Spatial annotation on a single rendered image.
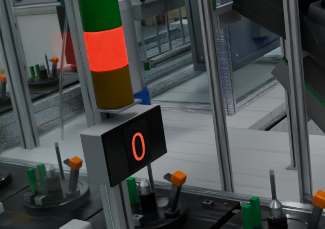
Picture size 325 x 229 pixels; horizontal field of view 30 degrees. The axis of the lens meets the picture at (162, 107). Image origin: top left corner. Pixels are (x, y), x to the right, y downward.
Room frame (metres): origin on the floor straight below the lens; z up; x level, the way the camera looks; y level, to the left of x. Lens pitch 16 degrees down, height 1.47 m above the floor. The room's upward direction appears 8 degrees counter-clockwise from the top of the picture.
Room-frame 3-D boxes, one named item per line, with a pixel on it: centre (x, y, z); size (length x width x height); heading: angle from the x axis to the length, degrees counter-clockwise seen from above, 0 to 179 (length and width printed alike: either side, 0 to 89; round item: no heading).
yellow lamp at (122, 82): (0.77, 0.06, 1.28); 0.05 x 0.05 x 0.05
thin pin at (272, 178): (0.91, -0.16, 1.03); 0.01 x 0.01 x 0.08
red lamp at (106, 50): (0.77, 0.06, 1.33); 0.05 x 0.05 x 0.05
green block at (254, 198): (0.88, -0.12, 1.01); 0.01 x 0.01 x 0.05; 52
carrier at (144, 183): (1.00, 0.05, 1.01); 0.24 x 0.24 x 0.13; 52
